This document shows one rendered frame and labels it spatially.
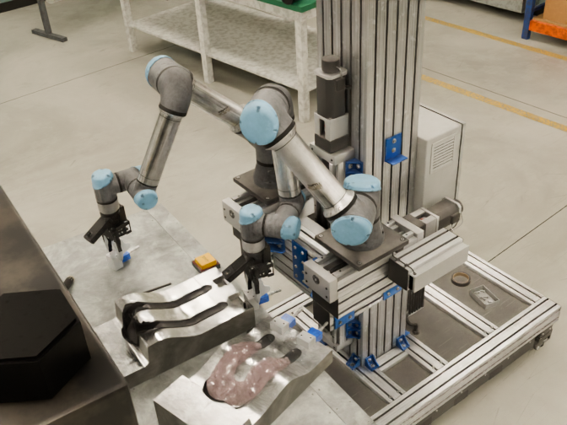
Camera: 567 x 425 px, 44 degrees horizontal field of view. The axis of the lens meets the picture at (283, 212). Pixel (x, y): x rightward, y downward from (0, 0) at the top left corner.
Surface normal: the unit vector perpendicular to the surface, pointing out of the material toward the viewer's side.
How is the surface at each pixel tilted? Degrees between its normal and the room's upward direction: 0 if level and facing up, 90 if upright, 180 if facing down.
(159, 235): 0
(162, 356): 90
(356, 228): 96
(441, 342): 0
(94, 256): 0
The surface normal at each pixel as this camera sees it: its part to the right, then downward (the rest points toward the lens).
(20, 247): -0.05, -0.82
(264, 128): -0.35, 0.46
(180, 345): 0.55, 0.45
